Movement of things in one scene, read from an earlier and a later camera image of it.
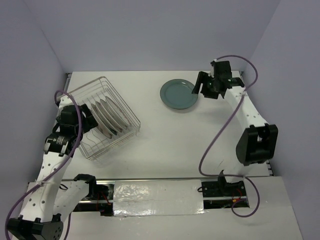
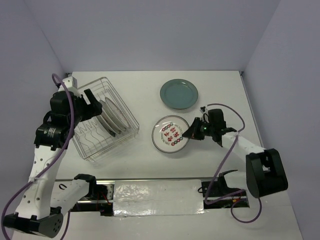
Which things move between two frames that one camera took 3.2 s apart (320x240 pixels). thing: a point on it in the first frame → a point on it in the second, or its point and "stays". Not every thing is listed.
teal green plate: [176, 94] stays
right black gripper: [214, 95] → [193, 131]
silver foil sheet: [133, 198] stays
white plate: [101, 127] → [167, 133]
